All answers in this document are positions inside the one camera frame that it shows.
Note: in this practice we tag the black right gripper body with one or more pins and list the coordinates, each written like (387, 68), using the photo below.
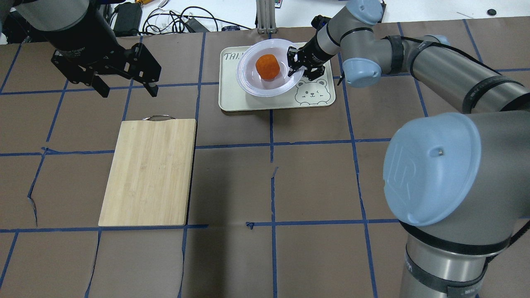
(315, 50)

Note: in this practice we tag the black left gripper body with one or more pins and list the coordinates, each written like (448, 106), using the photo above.
(85, 43)

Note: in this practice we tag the bamboo cutting board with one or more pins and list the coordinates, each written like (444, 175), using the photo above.
(150, 176)

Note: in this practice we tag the cream tray with bear print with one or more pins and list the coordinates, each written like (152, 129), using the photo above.
(232, 98)

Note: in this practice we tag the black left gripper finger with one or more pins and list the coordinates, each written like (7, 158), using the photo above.
(152, 88)
(100, 86)

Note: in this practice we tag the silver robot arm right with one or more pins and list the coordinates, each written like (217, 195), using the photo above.
(457, 182)

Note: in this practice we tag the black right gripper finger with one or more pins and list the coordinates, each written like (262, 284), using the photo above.
(314, 73)
(295, 60)

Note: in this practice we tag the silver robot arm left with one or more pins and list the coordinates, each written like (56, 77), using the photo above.
(86, 47)

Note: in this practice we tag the aluminium frame post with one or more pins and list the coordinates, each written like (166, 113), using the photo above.
(266, 17)

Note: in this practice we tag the white round plate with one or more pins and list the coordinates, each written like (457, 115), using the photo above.
(248, 77)

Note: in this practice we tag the orange fruit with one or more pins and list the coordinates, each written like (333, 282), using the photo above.
(267, 67)

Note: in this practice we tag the black laptop power brick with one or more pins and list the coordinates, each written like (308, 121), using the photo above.
(127, 21)

